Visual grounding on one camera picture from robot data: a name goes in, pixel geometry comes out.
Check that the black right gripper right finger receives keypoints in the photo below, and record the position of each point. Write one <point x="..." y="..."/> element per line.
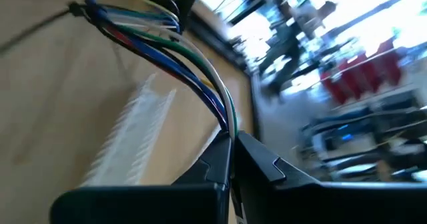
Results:
<point x="300" y="200"/>

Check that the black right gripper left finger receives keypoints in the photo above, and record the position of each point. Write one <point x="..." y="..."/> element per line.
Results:
<point x="200" y="200"/>

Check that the black zip tie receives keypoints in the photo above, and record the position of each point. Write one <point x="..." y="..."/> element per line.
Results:
<point x="40" y="25"/>

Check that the red storage bin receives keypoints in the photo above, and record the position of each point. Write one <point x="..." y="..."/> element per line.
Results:
<point x="360" y="74"/>

